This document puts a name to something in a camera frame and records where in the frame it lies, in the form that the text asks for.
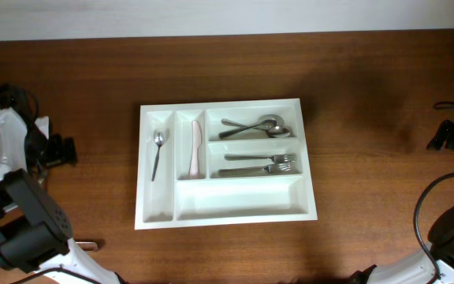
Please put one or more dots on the small metal teaspoon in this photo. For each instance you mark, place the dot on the small metal teaspoon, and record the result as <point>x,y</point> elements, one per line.
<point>159,140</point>

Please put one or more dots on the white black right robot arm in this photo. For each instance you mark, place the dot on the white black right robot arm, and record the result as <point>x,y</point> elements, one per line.
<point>434,262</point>

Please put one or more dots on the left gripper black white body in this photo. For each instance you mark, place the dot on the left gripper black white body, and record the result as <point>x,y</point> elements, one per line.
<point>44,151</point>

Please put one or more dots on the metal spoon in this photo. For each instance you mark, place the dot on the metal spoon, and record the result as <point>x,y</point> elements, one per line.
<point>265,122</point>
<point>272,132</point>

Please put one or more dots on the white cutlery tray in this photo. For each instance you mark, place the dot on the white cutlery tray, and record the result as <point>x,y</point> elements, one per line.
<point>175,200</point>

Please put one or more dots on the pink plastic knife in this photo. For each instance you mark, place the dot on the pink plastic knife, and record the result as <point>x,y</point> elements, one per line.
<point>196,143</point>

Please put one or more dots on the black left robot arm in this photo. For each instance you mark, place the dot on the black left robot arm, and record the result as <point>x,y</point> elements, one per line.
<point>36,236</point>

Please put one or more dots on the metal fork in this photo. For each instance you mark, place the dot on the metal fork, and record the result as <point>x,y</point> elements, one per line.
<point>275,168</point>
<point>285,158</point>

